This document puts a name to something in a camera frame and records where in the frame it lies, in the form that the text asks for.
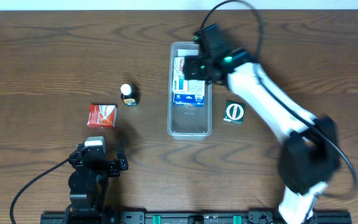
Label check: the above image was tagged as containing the blue tall box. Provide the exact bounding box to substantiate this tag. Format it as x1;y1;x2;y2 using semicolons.
172;79;205;107

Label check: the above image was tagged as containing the white Panadol box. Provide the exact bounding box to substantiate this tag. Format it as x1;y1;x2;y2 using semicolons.
172;57;188;93

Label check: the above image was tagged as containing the clear plastic container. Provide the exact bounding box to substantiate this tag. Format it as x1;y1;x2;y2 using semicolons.
167;42;212;140

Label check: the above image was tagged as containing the red Panadol box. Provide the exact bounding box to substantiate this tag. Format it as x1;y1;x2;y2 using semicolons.
86;105;117;128

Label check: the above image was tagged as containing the green round-logo box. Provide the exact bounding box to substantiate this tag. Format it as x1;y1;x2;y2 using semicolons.
223;101;246;124

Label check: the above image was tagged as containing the dark bottle white cap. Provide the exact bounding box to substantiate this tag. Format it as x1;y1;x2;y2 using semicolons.
120;83;139;106

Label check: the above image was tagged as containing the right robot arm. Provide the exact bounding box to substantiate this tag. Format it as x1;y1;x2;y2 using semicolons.
183;24;340;223

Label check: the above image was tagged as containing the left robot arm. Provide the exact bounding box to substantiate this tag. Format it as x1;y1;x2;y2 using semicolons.
68;136;129;222

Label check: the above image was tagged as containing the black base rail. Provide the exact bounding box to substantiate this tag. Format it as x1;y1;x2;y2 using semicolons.
40;210;352;224

